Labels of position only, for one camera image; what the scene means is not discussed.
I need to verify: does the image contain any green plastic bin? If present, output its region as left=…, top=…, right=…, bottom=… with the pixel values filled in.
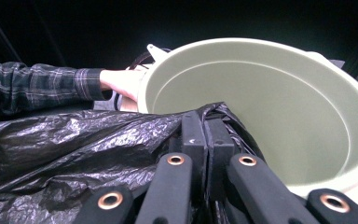
left=136, top=36, right=358, bottom=218

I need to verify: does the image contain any black garbage bag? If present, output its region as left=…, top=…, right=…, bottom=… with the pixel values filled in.
left=0, top=102, right=265, bottom=224

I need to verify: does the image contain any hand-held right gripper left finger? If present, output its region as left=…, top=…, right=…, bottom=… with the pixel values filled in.
left=180, top=110, right=209, bottom=175

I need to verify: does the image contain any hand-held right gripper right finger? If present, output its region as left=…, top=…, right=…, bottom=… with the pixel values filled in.
left=204, top=118, right=237, bottom=175

